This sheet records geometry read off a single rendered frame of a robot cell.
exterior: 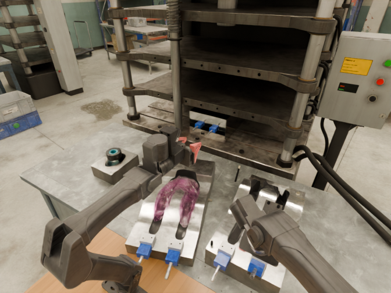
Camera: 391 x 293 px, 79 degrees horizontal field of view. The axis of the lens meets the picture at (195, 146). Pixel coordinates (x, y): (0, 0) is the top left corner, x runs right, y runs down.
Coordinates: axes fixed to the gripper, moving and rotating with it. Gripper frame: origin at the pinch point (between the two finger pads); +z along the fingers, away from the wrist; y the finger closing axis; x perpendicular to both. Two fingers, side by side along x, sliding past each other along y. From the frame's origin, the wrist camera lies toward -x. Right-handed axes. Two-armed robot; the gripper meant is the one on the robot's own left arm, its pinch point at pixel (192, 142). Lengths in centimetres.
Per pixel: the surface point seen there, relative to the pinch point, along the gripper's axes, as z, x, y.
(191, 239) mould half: -12.1, 34.2, -8.3
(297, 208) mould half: 17.4, 25.7, -37.9
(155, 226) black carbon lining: -14.7, 34.8, 7.4
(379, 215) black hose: 42, 34, -68
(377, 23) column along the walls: 631, -2, -54
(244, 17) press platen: 66, -35, 14
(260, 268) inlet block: -14.4, 25.1, -34.8
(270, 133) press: 94, 38, -5
